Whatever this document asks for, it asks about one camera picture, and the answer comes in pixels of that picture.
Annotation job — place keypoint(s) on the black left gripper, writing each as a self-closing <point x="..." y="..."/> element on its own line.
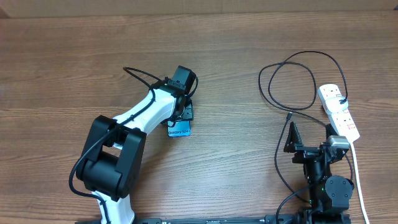
<point x="186" y="114"/>

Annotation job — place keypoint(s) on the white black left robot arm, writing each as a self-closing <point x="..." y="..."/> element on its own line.
<point x="109" y="166"/>

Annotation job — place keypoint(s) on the white charger plug adapter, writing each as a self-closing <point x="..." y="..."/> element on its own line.
<point x="335" y="104"/>

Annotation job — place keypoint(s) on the blue Galaxy smartphone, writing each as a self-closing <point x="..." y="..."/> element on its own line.
<point x="178" y="129"/>

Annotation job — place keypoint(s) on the white power strip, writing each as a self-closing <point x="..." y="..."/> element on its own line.
<point x="342" y="122"/>

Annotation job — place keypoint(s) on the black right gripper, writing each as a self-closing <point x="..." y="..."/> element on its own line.
<point x="303" y="152"/>

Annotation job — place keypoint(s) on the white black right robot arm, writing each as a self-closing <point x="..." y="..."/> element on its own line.
<point x="329" y="194"/>

